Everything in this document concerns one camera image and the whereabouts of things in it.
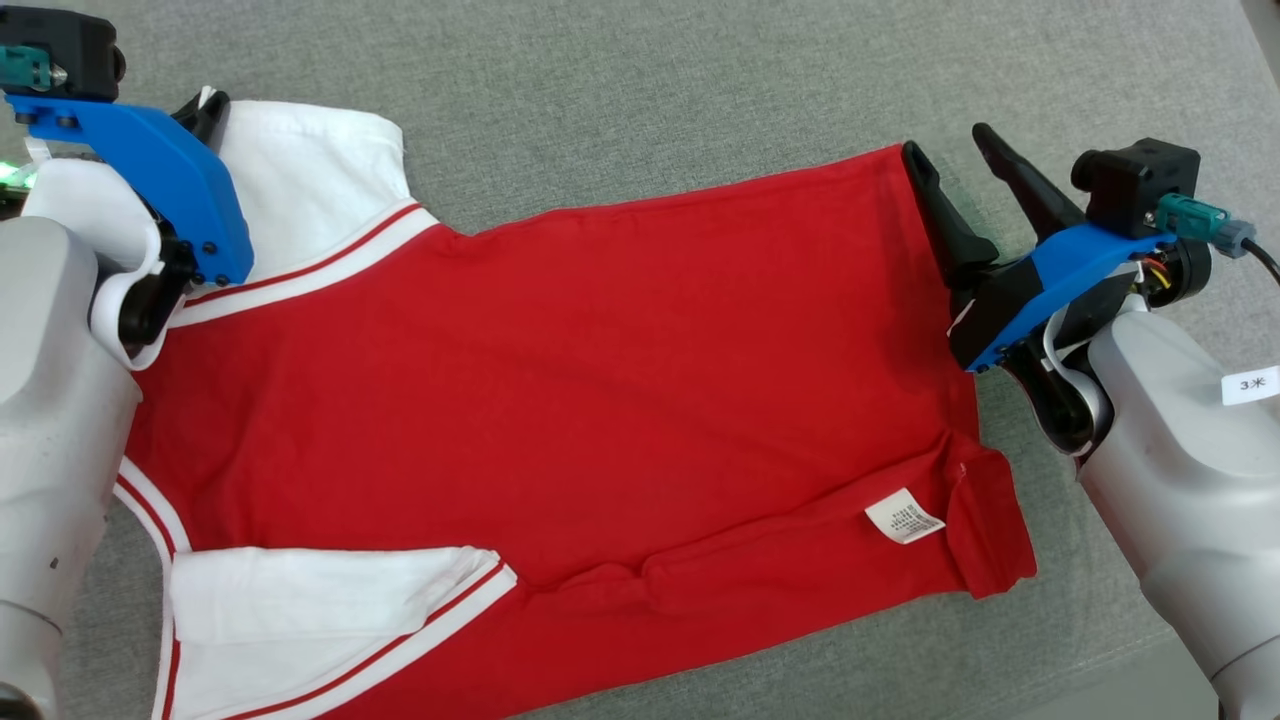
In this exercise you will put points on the white paper label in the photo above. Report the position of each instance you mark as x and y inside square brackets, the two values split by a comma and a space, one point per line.
[1250, 385]

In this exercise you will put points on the red white-sleeved jersey shirt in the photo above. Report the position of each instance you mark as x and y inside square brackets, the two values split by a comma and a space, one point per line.
[600, 380]

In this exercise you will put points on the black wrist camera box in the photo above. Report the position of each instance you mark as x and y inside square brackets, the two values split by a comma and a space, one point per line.
[70, 50]
[1140, 180]

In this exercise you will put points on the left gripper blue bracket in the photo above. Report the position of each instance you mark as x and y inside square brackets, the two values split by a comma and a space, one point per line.
[190, 200]

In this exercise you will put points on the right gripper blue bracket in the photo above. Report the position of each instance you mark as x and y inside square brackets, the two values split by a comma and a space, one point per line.
[1040, 285]

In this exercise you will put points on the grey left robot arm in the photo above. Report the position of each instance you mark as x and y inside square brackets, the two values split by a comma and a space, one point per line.
[50, 420]

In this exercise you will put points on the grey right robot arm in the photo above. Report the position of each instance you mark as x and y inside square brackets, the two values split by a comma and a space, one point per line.
[1190, 500]

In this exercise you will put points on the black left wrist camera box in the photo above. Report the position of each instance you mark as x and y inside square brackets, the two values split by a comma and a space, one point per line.
[70, 50]

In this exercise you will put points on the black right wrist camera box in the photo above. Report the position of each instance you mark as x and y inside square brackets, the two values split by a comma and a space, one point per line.
[1140, 180]

